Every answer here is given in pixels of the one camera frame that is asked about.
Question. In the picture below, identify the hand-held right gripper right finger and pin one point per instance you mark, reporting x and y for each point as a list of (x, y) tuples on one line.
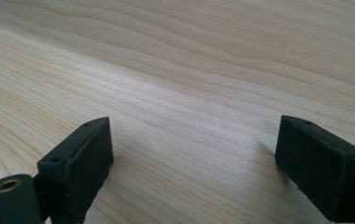
[(319, 165)]

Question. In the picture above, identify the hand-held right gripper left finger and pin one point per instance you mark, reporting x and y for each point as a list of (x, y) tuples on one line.
[(79, 161)]

